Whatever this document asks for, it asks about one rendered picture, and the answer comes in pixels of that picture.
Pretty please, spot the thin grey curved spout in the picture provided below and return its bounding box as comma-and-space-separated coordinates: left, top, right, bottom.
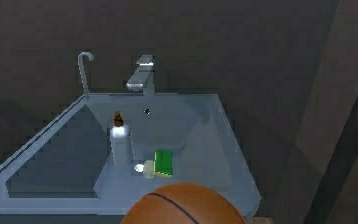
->
77, 51, 95, 99

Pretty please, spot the grey metal sink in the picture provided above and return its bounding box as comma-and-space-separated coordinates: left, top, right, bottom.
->
0, 92, 262, 218

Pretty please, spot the grey metal faucet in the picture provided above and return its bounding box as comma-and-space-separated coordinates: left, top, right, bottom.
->
125, 54, 156, 97

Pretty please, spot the pale grey round dish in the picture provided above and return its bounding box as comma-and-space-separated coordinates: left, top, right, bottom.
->
133, 159, 158, 180

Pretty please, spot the white soap bottle brown cap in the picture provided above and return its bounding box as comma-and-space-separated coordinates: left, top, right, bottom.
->
109, 111, 133, 167

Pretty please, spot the green sponge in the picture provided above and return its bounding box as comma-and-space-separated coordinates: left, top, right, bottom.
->
153, 150, 175, 178

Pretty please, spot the orange basketball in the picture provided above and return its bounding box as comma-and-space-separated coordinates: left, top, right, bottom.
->
120, 182, 247, 224

